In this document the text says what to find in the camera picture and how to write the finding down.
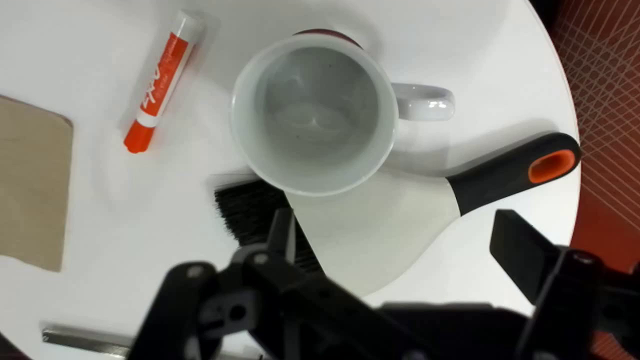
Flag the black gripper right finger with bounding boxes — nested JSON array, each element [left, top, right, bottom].
[[490, 211, 604, 360]]

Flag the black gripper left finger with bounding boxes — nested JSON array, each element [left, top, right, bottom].
[[238, 209, 374, 360]]

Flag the red marker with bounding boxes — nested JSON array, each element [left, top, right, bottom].
[[123, 12, 204, 154]]

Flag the maroon mug white inside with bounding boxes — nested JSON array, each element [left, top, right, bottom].
[[230, 29, 455, 196]]

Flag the orange patterned sofa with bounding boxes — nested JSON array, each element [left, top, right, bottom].
[[532, 0, 640, 360]]

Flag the round white table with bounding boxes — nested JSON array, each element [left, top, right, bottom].
[[0, 0, 578, 360]]

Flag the tan cloth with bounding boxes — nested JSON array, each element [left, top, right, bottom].
[[0, 96, 73, 272]]

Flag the bar clamp orange handle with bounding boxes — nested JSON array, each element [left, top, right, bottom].
[[39, 325, 131, 357]]

